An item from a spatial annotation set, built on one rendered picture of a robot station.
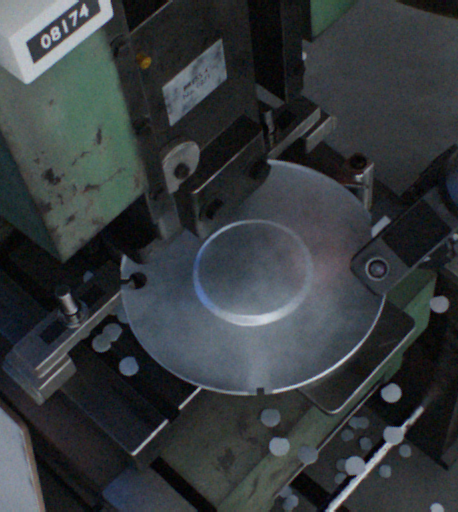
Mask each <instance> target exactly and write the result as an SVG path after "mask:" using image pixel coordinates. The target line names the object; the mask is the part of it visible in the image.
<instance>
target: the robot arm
mask: <svg viewBox="0 0 458 512"><path fill-rule="evenodd" d="M451 153H454V154H453V155H452V156H450V154H451ZM418 175H419V176H418V177H417V178H416V179H415V181H414V182H413V183H412V184H411V185H410V187H409V188H410V189H409V190H405V192H404V193H403V194H401V195H400V196H399V197H398V195H396V194H395V193H394V192H392V193H388V194H386V195H385V196H384V197H383V198H381V199H380V200H379V201H378V202H377V203H376V205H375V207H374V208H373V210H372V216H371V223H370V225H371V233H372V237H373V238H372V239H371V240H369V241H368V242H367V243H366V244H365V246H364V247H363V248H361V249H360V250H359V251H357V252H356V253H355V254H354V255H353V257H352V259H351V261H350V270H351V272H352V273H353V274H354V276H355V277H356V278H357V279H358V280H359V281H360V282H361V284H363V285H364V286H365V287H366V288H367V289H368V290H369V291H370V293H372V294H373V295H375V296H383V295H385V294H386V293H387V292H389V291H390V290H391V289H392V288H393V287H394V286H395V285H396V283H398V282H399V281H400V280H402V279H403V278H404V277H405V276H407V275H408V274H409V273H410V272H411V271H412V270H413V269H424V270H439V269H442V268H444V267H445V266H446V263H448V262H452V261H453V260H454V259H455V258H456V256H457V254H456V253H457V252H458V147H457V146H456V145H455V143H454V145H452V146H451V147H450V148H448V149H447V150H446V151H443V152H442V153H441V154H439V155H438V156H437V157H435V158H434V159H433V160H431V161H430V163H429V164H428V165H427V167H426V168H425V169H424V170H423V171H421V172H420V173H419V174H418Z"/></svg>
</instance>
